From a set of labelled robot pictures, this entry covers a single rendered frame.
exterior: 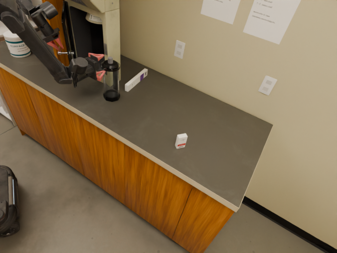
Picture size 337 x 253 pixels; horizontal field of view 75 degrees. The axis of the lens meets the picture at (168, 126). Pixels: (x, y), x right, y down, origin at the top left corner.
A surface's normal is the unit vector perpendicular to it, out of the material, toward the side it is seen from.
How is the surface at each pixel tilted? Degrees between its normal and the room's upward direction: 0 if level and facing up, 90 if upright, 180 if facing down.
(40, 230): 0
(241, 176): 1
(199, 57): 90
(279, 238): 0
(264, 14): 90
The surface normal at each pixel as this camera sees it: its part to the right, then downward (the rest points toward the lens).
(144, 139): 0.14, -0.71
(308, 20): -0.53, 0.54
